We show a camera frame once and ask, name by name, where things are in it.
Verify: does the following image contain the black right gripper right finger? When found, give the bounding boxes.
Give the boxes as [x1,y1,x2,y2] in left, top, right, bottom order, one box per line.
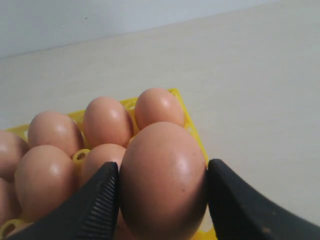
[207,159,320,240]

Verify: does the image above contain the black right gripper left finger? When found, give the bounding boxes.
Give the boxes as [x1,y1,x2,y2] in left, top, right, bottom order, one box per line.
[8,162,119,240]

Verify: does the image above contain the brown egg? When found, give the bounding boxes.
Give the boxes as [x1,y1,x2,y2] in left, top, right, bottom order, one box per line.
[134,88,185,130]
[27,110,85,157]
[119,122,207,240]
[0,178,22,225]
[0,129,29,182]
[83,96,134,148]
[14,145,77,222]
[79,143,127,187]

